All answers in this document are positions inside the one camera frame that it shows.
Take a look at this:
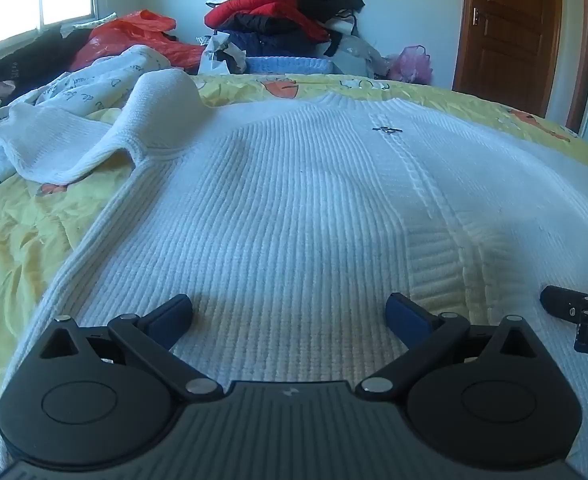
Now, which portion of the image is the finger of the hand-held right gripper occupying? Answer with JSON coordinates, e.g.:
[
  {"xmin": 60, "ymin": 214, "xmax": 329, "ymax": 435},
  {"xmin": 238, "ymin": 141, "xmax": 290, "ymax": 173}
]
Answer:
[{"xmin": 540, "ymin": 285, "xmax": 588, "ymax": 356}]

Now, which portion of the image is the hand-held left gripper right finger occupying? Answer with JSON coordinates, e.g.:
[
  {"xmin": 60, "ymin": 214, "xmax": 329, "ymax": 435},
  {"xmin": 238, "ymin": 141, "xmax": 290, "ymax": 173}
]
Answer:
[{"xmin": 356, "ymin": 292, "xmax": 543, "ymax": 402}]

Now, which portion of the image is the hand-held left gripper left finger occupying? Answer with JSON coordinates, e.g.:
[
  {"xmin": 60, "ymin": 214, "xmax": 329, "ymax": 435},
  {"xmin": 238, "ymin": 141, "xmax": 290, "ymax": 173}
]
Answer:
[{"xmin": 38, "ymin": 294, "xmax": 225, "ymax": 403}]

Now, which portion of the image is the white knit sweater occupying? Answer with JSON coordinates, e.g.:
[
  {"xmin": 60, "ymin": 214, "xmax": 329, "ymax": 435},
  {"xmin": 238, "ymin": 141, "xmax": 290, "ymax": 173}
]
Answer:
[{"xmin": 0, "ymin": 69, "xmax": 588, "ymax": 480}]

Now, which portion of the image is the yellow printed bed sheet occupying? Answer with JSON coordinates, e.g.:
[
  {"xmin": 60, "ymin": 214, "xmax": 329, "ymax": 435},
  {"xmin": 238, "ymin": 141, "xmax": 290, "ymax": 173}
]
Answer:
[{"xmin": 0, "ymin": 72, "xmax": 588, "ymax": 480}]

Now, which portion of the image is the pink plastic bag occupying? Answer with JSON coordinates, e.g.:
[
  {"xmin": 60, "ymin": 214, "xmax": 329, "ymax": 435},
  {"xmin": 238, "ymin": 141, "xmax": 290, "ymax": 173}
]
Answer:
[{"xmin": 386, "ymin": 45, "xmax": 433, "ymax": 86}]

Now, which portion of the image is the white script-print quilt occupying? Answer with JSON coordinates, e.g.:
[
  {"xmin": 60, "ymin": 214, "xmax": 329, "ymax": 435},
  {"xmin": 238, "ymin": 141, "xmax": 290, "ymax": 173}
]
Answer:
[{"xmin": 0, "ymin": 45, "xmax": 172, "ymax": 206}]

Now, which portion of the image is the white and grey plastic bag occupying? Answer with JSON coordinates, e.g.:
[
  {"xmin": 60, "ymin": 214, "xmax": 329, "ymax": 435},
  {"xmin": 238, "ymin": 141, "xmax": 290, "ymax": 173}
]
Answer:
[{"xmin": 197, "ymin": 30, "xmax": 249, "ymax": 76}]

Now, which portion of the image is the brown wooden door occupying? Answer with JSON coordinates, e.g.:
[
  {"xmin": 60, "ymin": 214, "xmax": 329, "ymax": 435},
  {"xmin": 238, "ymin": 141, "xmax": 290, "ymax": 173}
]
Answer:
[{"xmin": 452, "ymin": 0, "xmax": 565, "ymax": 118}]

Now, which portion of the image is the light blue knit garment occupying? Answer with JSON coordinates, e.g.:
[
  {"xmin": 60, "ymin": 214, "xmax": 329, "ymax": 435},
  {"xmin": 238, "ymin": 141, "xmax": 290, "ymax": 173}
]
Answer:
[{"xmin": 245, "ymin": 55, "xmax": 335, "ymax": 77}]

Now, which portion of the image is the red plastic bag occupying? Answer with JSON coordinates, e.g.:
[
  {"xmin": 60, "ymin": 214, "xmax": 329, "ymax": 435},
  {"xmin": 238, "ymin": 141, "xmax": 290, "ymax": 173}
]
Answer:
[{"xmin": 68, "ymin": 9, "xmax": 207, "ymax": 72}]

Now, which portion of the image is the navy garment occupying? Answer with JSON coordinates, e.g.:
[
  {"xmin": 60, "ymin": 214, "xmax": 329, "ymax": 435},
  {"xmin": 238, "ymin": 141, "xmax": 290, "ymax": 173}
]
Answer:
[{"xmin": 226, "ymin": 12, "xmax": 332, "ymax": 58}]

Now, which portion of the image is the black cloth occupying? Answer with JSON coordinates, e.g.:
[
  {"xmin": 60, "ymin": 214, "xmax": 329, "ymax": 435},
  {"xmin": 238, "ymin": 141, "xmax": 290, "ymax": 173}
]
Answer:
[{"xmin": 0, "ymin": 25, "xmax": 94, "ymax": 93}]

